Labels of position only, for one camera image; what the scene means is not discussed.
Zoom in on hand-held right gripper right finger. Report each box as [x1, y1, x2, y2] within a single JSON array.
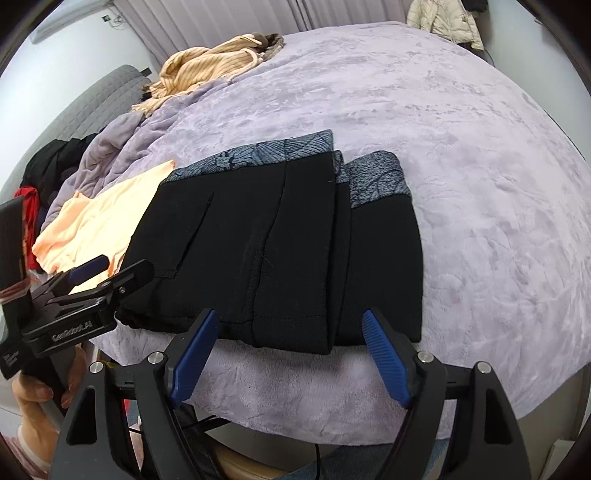
[[361, 308, 532, 480]]

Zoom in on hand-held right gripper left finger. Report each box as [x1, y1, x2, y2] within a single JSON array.
[[51, 308, 220, 480]]

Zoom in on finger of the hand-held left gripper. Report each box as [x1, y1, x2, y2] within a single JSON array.
[[32, 255, 110, 298], [46, 259, 154, 308]]

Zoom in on black pants with grey waistband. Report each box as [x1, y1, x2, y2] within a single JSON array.
[[115, 129, 424, 355]]

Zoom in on person's left hand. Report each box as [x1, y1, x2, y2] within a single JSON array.
[[10, 346, 88, 462]]

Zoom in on orange towel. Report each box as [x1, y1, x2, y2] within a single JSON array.
[[32, 159, 178, 282]]

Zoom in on red cloth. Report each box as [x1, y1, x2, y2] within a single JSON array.
[[13, 186, 47, 271]]

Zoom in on black clothing pile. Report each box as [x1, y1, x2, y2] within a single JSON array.
[[23, 134, 100, 204]]

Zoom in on beige stool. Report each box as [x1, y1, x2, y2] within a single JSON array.
[[216, 447, 296, 480]]

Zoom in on grey quilted headboard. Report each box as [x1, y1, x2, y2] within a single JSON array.
[[0, 65, 153, 199]]

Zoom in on purple fleece blanket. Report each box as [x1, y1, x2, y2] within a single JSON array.
[[44, 21, 591, 439]]

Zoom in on yellow striped garment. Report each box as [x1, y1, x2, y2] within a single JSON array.
[[131, 32, 286, 116]]

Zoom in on grey pleated curtain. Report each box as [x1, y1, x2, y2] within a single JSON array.
[[113, 0, 416, 70]]

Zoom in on beige padded jacket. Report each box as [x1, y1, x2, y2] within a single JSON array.
[[406, 0, 485, 51]]

